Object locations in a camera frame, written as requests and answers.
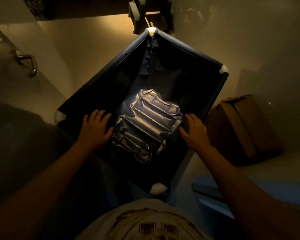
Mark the dark blue fabric hamper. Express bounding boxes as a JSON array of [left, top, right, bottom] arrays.
[[54, 27, 229, 196]]

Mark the flat blue board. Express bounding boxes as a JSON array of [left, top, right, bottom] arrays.
[[192, 174, 300, 219]]

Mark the white cabinet door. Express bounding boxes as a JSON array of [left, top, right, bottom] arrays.
[[0, 20, 75, 210]]

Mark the person's left hand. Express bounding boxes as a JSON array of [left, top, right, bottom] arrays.
[[76, 109, 115, 151]]

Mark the person's white printed shirt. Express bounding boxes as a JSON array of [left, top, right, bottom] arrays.
[[75, 198, 213, 240]]

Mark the person's right forearm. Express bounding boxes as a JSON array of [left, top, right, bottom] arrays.
[[196, 144, 300, 240]]

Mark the brown cardboard box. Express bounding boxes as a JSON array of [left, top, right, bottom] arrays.
[[206, 94, 286, 167]]

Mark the person's right hand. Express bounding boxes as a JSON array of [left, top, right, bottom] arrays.
[[179, 113, 213, 153]]

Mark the silver plastic air cushion bag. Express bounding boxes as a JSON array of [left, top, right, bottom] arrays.
[[110, 88, 183, 165]]

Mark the person's left forearm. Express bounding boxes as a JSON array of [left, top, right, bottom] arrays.
[[0, 141, 108, 240]]

